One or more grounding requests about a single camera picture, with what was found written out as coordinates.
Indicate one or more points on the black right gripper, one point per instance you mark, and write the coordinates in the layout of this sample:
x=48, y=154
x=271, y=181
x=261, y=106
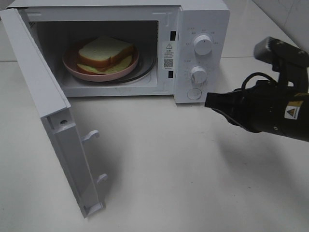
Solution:
x=256, y=109

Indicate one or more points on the round white door button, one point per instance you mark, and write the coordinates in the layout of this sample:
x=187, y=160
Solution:
x=194, y=94

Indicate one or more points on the white microwave knob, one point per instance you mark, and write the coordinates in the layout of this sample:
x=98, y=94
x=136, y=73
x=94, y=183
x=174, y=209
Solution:
x=198, y=75
x=203, y=44

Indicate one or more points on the toast sandwich with lettuce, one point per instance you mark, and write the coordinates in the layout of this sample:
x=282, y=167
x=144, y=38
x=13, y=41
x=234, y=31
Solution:
x=105, y=55

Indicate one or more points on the pink round plate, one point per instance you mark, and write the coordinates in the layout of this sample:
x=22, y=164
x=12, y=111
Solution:
x=70, y=60

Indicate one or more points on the white microwave door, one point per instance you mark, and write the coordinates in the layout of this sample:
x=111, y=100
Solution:
x=55, y=114

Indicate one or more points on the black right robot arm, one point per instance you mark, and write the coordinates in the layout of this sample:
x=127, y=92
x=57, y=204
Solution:
x=296, y=114

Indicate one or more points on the white microwave oven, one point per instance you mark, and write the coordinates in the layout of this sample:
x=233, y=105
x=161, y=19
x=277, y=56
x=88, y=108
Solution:
x=56, y=25

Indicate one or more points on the warning label with QR code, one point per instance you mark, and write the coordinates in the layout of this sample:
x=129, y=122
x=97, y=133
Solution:
x=168, y=54

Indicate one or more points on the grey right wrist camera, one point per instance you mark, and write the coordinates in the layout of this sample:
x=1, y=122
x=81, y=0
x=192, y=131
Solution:
x=289, y=61

